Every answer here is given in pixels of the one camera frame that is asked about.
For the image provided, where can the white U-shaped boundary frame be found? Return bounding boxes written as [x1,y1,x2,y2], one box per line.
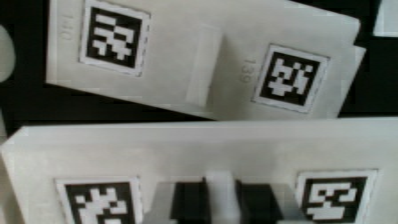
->
[373,0,398,38]

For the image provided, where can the white cabinet door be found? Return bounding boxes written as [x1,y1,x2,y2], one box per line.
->
[46,0,366,120]
[0,118,398,224]

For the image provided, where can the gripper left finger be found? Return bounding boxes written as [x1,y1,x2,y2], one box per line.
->
[142,181,211,224]

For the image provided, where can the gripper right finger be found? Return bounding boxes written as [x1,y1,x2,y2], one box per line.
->
[236,181,307,224]

